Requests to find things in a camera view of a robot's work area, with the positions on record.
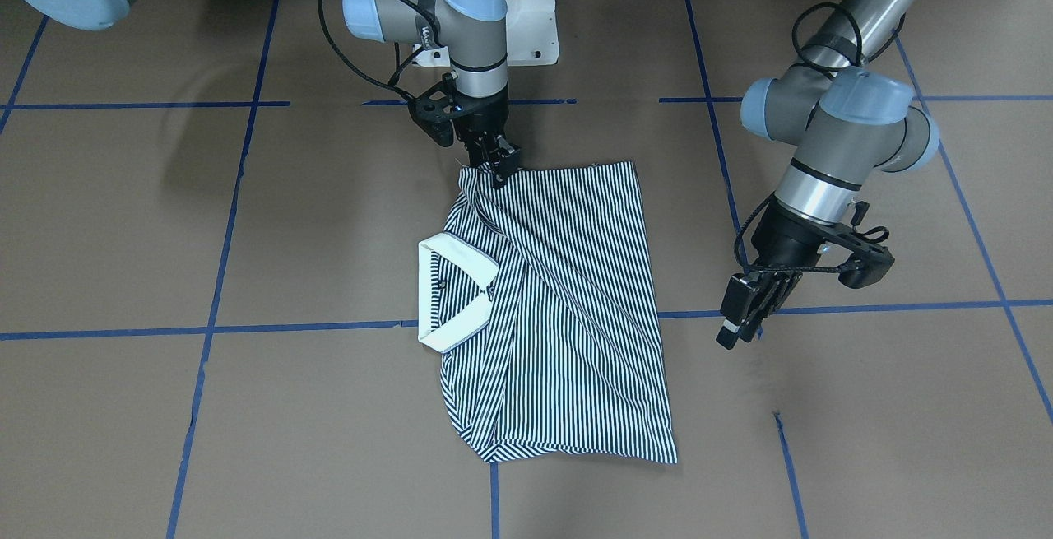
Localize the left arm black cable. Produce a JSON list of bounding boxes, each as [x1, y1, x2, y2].
[[732, 1, 906, 285]]

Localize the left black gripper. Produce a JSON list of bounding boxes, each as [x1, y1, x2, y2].
[[716, 204, 833, 350]]

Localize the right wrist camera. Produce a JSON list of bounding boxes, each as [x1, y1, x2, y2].
[[408, 72, 456, 148]]

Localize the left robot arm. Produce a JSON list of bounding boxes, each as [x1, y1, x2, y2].
[[716, 0, 940, 350]]

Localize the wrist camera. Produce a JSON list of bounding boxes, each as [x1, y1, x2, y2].
[[408, 72, 456, 148], [824, 201, 895, 290]]

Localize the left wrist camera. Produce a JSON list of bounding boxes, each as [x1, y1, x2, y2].
[[824, 201, 895, 290]]

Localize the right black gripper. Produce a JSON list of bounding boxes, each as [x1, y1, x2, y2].
[[452, 91, 522, 189]]

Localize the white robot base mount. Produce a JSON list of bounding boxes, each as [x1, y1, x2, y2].
[[505, 0, 560, 67]]

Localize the striped polo shirt white collar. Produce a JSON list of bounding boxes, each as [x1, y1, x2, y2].
[[418, 161, 678, 464]]

